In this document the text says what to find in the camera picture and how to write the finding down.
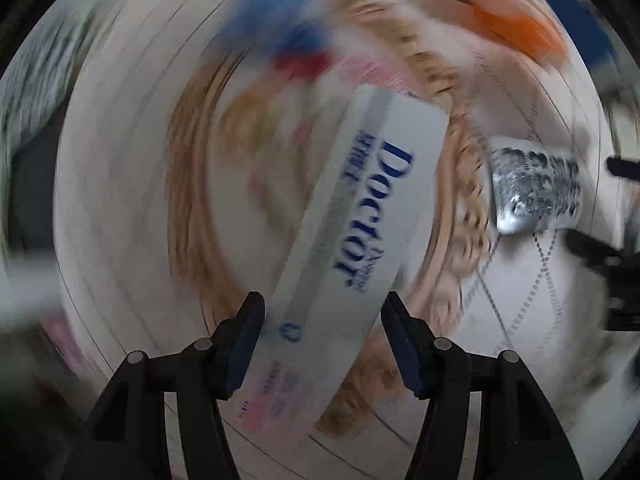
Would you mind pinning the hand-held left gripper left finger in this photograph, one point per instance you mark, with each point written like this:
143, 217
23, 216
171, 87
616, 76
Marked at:
245, 345

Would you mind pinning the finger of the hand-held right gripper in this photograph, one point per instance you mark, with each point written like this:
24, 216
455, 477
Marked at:
625, 167
615, 270

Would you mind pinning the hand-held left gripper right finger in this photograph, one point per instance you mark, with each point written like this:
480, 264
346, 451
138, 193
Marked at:
405, 350

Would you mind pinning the silver blister pack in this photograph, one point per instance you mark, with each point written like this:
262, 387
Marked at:
537, 185

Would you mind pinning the long white toothpaste box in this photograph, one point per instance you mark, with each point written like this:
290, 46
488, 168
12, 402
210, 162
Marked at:
360, 240

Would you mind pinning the blue cushion pad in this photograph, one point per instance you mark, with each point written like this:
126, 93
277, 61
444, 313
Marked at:
585, 25

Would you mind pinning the orange packet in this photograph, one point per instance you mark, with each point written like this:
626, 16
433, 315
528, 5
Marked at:
520, 27

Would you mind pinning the round woven basket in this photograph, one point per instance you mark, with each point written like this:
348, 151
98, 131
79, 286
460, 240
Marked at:
125, 210

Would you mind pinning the pink box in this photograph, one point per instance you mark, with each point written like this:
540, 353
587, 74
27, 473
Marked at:
370, 72

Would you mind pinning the crumpled blue glove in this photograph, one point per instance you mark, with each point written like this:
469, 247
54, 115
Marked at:
280, 20

